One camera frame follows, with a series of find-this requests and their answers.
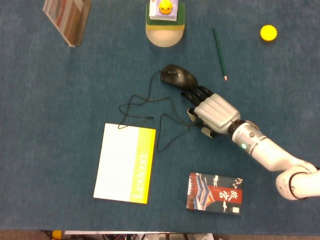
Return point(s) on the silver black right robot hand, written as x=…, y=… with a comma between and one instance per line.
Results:
x=216, y=112

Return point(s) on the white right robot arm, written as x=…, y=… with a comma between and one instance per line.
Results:
x=265, y=150

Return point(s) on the black computer mouse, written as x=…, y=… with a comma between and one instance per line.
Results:
x=178, y=76

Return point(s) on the green pencil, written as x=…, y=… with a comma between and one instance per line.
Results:
x=220, y=53

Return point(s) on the dark red illustrated book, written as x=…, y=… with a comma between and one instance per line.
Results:
x=215, y=193

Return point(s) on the white upturned bowl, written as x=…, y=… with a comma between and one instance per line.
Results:
x=163, y=37

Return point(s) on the yellow bottle cap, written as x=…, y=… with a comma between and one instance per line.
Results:
x=268, y=33

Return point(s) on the green yellow sponge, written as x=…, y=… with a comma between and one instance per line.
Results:
x=181, y=17

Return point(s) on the white orange Lexicon notebook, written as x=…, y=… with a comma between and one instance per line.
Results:
x=120, y=160

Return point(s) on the yellow duck toy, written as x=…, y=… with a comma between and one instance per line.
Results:
x=165, y=7

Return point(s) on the small white blue box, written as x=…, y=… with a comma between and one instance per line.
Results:
x=153, y=13

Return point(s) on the blue felt table cover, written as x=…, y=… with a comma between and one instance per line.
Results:
x=50, y=112

